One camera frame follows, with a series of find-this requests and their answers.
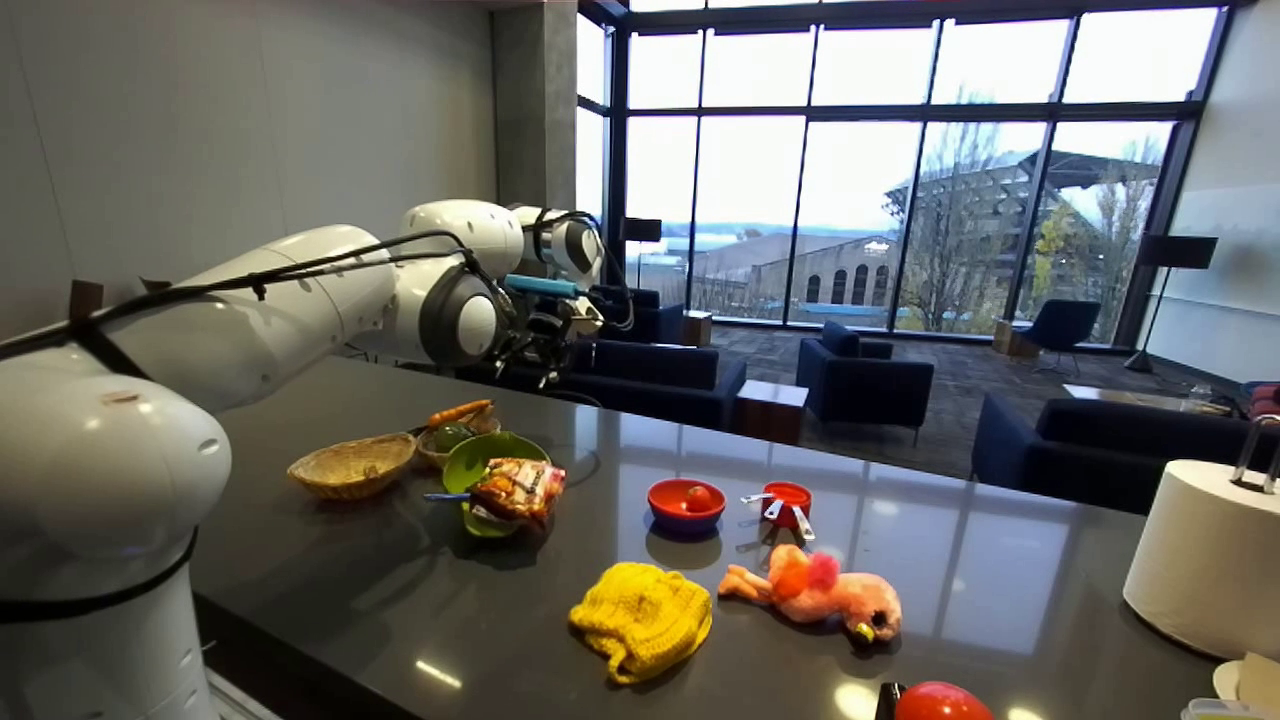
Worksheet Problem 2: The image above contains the white paper towel roll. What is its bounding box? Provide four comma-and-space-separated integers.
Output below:
1121, 457, 1280, 663

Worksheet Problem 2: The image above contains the small wicker basket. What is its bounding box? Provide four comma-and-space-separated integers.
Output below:
411, 403, 507, 468

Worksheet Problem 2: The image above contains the large wicker basket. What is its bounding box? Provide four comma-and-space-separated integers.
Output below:
282, 428, 423, 508

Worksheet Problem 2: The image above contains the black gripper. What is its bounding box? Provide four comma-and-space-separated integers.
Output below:
499, 301, 591, 398

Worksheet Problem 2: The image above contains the pink orange plush toy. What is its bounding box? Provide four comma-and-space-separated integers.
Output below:
713, 542, 906, 648

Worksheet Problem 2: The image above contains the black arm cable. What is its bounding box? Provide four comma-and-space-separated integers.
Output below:
0, 225, 472, 369

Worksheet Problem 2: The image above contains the dark blue armchair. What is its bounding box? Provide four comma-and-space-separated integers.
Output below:
792, 317, 941, 434

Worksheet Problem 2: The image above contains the red toy ball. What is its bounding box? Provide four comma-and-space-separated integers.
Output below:
891, 678, 1001, 720

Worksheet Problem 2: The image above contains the dark blue low sofa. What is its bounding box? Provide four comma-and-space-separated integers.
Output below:
967, 390, 1280, 520

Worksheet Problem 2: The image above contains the wooden box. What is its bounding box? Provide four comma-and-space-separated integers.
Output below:
678, 303, 719, 351

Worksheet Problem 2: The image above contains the red bowl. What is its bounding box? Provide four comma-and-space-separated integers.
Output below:
642, 475, 731, 543

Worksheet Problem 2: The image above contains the long dark blue sofa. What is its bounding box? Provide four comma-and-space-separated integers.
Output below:
555, 334, 752, 434

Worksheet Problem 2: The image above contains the brown bread piece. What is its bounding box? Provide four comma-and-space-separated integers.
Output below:
462, 452, 570, 538

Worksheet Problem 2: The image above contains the white top side table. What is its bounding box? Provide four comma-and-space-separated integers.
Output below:
731, 378, 816, 448

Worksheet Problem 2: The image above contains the green plastic bowl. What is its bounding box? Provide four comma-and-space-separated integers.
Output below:
430, 428, 555, 543

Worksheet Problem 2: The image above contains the small dark blue chair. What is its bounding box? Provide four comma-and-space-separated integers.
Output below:
1009, 298, 1107, 362

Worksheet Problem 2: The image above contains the yellow knitted cloth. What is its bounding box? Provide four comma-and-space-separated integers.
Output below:
564, 556, 719, 691

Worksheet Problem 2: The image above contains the low wooden coffee table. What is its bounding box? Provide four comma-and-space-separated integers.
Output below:
1054, 380, 1248, 419

